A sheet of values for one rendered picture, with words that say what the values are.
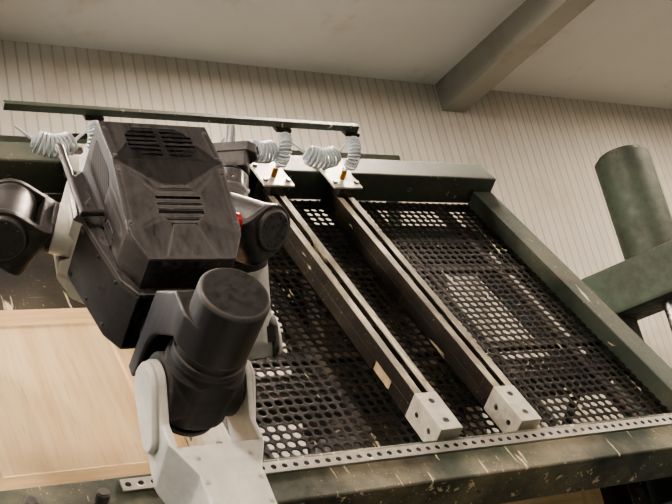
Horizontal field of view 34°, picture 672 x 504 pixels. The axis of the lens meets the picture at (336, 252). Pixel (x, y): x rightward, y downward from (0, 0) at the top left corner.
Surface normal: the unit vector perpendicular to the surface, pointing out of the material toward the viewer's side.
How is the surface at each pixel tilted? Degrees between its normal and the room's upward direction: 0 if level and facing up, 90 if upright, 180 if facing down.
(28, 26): 180
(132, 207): 82
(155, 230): 82
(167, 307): 90
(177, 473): 112
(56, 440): 58
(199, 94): 90
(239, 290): 67
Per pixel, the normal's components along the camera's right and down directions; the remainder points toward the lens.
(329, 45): 0.21, 0.92
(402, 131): 0.49, -0.39
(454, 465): 0.29, -0.83
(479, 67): -0.85, 0.00
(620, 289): -0.67, -0.11
